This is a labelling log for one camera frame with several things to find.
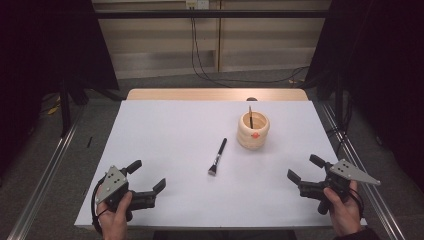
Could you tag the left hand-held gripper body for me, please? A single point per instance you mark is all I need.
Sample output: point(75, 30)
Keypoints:
point(111, 186)

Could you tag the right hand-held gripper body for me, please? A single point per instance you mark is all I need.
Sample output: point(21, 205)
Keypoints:
point(346, 173)

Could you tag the cream ringed brush holder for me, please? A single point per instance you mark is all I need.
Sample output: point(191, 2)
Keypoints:
point(248, 140)

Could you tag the black makeup brush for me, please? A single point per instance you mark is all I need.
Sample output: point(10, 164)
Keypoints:
point(218, 156)

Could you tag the thin black yellow-tipped brush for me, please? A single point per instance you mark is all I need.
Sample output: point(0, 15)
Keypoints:
point(251, 120)

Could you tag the person's left hand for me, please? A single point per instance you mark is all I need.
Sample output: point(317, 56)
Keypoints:
point(115, 223)

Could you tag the person's right hand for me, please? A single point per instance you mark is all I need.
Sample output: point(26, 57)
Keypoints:
point(345, 213)

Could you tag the white table sheet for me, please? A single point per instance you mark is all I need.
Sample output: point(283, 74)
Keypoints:
point(183, 193)

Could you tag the small black floor item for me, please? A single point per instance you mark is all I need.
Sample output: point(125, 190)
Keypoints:
point(89, 142)

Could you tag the black metal stand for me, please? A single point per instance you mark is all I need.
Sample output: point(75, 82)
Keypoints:
point(65, 110)

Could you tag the wooden table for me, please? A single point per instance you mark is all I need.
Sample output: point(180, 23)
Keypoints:
point(200, 94)

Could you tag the black curtain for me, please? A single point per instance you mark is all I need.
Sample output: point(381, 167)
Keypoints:
point(43, 43)
point(383, 66)

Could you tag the metal floor rail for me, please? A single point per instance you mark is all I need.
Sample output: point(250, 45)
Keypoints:
point(366, 186)
point(43, 176)

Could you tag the black horizontal frame bar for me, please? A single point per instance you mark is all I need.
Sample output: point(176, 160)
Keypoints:
point(206, 14)

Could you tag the white wall socket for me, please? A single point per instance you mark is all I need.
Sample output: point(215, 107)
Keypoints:
point(196, 3)

